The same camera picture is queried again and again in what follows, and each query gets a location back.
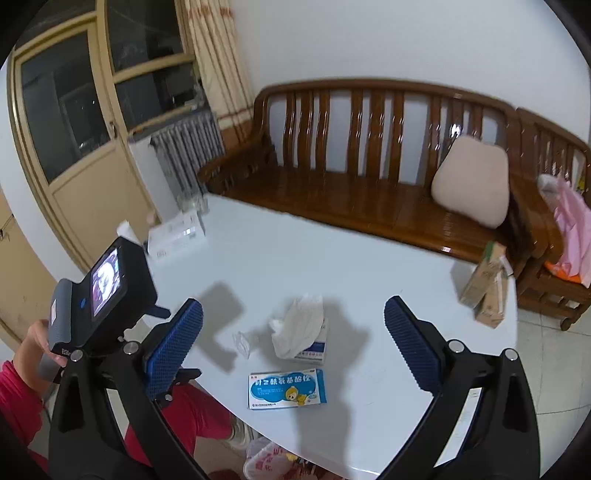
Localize white tissue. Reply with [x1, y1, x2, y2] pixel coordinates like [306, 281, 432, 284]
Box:
[269, 295, 325, 360]

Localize blue white medicine box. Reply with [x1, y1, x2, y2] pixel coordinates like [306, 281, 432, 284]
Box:
[249, 368, 327, 410]

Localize white blue small box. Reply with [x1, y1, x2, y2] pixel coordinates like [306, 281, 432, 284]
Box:
[294, 319, 329, 365]

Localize left forearm red sleeve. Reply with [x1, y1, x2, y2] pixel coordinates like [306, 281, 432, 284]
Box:
[1, 361, 48, 478]

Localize person's left hand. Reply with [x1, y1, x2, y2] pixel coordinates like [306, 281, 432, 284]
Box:
[13, 319, 67, 397]

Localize long white box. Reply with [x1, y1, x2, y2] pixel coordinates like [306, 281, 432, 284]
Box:
[147, 209, 205, 260]

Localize person's red trousers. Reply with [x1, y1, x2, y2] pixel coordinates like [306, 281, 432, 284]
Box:
[119, 382, 250, 480]

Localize glass mug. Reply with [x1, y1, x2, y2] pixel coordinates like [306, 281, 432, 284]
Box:
[177, 188, 208, 214]

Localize small brown carton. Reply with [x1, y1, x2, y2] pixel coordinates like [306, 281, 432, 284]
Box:
[475, 271, 508, 329]

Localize grey radiator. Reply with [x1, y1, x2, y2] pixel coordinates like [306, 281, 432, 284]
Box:
[149, 109, 224, 202]

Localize white red plastic bag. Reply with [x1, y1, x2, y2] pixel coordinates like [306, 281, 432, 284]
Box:
[242, 437, 318, 480]

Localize white coffee table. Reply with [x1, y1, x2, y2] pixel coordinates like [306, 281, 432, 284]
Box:
[151, 196, 518, 479]

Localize tall green brown carton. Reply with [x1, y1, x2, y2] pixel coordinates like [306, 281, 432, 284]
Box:
[459, 241, 507, 309]

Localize yellow framed door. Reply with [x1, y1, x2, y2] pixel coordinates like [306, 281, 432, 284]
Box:
[7, 1, 201, 270]

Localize pink plastic bag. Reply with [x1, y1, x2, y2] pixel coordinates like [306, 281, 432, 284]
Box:
[537, 174, 590, 288]

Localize beige cushion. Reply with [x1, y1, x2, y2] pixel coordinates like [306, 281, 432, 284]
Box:
[431, 135, 510, 229]

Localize beige curtain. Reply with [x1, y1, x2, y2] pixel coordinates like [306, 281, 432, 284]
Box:
[183, 0, 254, 149]

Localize wooden bench sofa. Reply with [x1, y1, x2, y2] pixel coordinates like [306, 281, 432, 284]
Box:
[198, 78, 535, 271]

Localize wooden armchair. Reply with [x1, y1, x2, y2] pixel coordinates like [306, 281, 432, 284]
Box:
[517, 108, 590, 331]

